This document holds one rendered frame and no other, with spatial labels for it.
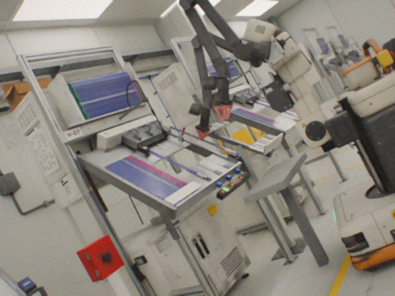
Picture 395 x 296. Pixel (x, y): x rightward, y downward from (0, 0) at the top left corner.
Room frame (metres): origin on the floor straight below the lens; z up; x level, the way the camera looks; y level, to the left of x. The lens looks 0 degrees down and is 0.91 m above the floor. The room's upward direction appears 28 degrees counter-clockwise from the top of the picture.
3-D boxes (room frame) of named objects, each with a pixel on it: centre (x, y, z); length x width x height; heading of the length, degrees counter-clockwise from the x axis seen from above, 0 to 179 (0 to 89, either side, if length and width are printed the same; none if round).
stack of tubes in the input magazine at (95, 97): (2.40, 0.40, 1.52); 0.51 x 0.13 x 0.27; 141
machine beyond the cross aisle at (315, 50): (6.35, -2.58, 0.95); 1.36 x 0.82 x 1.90; 51
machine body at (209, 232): (2.43, 0.53, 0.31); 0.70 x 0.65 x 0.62; 141
